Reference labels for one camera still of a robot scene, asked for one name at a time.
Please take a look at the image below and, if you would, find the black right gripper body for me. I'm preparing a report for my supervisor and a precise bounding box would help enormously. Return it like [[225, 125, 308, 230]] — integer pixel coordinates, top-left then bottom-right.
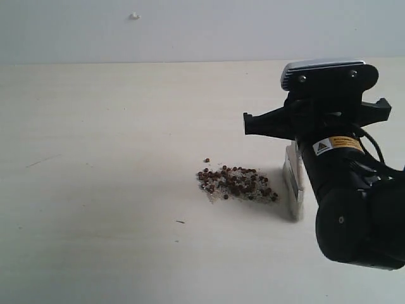
[[283, 91, 363, 139]]

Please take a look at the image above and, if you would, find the white-bristle paintbrush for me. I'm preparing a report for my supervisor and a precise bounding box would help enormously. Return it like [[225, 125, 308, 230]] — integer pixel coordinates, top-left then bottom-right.
[[283, 141, 304, 222]]

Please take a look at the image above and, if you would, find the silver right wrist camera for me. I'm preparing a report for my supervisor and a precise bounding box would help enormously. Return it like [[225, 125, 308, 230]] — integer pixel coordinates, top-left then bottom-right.
[[280, 59, 379, 92]]

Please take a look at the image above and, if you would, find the white wall hook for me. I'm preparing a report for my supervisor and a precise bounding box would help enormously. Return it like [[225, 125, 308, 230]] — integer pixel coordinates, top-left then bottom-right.
[[128, 12, 141, 20]]

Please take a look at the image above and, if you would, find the scattered brown pellets and rice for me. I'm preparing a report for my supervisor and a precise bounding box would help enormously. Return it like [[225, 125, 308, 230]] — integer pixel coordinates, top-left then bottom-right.
[[194, 158, 280, 205]]

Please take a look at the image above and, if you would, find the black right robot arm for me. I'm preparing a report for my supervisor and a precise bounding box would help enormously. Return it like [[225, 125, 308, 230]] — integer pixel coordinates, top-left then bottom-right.
[[243, 93, 404, 270]]

